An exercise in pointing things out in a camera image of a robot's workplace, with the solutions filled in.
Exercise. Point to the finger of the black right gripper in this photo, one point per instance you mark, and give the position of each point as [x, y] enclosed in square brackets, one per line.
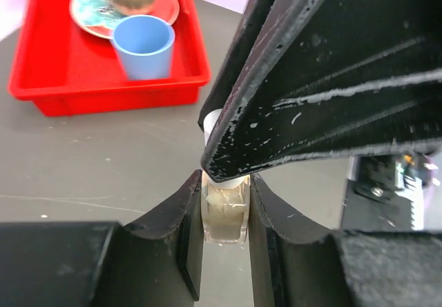
[255, 14]
[333, 78]

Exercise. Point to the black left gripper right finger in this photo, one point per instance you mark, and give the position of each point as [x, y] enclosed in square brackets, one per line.
[297, 262]

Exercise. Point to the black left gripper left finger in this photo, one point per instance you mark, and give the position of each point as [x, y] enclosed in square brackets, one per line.
[156, 260]

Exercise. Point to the beige nail polish bottle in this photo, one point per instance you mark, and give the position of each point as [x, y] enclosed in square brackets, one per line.
[225, 209]

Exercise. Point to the white nail polish cap brush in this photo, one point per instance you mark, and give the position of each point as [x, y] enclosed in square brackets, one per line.
[208, 126]

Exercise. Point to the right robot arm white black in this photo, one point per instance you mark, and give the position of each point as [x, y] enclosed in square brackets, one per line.
[390, 176]

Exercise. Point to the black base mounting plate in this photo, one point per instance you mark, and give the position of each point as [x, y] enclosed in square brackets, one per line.
[361, 213]

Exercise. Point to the small blue round lid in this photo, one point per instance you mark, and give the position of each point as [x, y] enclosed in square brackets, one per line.
[144, 47]

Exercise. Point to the red and teal plate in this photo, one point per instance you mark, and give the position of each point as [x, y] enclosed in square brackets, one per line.
[99, 17]

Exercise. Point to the red plastic tray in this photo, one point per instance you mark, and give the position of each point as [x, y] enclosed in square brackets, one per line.
[64, 70]

